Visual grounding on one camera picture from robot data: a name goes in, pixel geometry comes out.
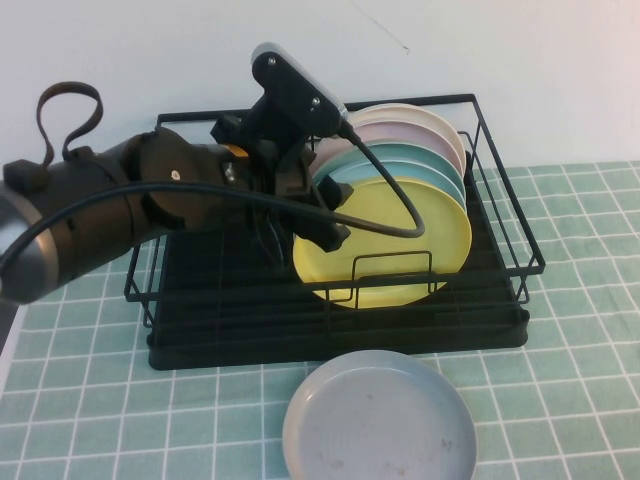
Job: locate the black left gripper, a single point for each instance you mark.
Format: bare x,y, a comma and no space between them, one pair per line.
270,170

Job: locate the yellow plate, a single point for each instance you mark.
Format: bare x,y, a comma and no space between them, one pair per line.
440,250

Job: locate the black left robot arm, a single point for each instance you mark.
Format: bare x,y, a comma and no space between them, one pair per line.
90,235

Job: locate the light blue plate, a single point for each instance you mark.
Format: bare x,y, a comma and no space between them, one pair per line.
425,176

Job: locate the teal green plate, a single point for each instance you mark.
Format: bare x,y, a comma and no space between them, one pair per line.
425,159

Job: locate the pink plate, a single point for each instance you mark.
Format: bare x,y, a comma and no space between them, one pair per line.
425,137

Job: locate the cream plate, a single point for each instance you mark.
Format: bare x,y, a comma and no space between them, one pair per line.
425,116

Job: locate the grey plate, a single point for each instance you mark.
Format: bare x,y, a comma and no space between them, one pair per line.
380,425

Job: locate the black plastic drip tray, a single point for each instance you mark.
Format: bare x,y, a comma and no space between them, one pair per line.
225,350

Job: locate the green checked tablecloth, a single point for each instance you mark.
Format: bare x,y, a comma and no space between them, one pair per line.
550,350

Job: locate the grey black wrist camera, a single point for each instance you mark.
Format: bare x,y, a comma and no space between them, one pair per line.
290,85

